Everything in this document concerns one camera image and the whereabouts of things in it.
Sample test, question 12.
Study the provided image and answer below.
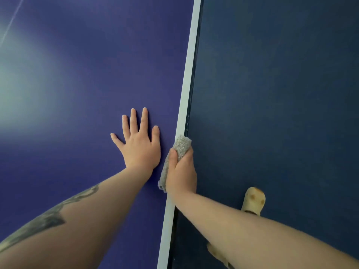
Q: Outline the person's left hand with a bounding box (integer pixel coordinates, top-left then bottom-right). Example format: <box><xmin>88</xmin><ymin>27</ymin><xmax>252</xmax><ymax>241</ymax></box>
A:
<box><xmin>110</xmin><ymin>107</ymin><xmax>161</xmax><ymax>172</ymax></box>

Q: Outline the person's right hand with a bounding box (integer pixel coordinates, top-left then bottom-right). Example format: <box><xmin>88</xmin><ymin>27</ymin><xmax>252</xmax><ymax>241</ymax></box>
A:
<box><xmin>165</xmin><ymin>147</ymin><xmax>197</xmax><ymax>195</ymax></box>

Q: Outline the grey cleaning cloth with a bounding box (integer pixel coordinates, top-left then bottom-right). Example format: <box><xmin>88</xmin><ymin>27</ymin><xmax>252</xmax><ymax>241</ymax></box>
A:
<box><xmin>158</xmin><ymin>134</ymin><xmax>193</xmax><ymax>193</ymax></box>

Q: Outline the person's left forearm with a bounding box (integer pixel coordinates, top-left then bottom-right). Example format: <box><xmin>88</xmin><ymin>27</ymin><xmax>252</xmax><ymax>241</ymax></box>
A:
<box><xmin>0</xmin><ymin>166</ymin><xmax>153</xmax><ymax>269</ymax></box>

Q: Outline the person's right forearm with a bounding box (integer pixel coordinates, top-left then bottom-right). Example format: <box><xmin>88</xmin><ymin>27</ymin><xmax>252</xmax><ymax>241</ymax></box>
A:
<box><xmin>168</xmin><ymin>190</ymin><xmax>359</xmax><ymax>269</ymax></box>

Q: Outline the blue table tennis table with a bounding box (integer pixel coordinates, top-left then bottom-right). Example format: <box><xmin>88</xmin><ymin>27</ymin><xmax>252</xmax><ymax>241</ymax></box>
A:
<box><xmin>0</xmin><ymin>0</ymin><xmax>204</xmax><ymax>269</ymax></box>

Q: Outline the cream right slipper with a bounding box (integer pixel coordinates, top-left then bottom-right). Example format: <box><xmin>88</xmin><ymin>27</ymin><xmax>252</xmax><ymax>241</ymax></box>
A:
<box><xmin>241</xmin><ymin>187</ymin><xmax>266</xmax><ymax>217</ymax></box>

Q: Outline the cream slipper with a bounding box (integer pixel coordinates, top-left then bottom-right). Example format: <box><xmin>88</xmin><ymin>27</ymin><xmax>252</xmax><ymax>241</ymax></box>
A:
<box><xmin>241</xmin><ymin>187</ymin><xmax>266</xmax><ymax>217</ymax></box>
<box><xmin>207</xmin><ymin>243</ymin><xmax>235</xmax><ymax>269</ymax></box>

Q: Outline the cream left slipper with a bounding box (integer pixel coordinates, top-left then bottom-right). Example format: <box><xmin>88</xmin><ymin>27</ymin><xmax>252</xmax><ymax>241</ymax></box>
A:
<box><xmin>207</xmin><ymin>243</ymin><xmax>235</xmax><ymax>269</ymax></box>

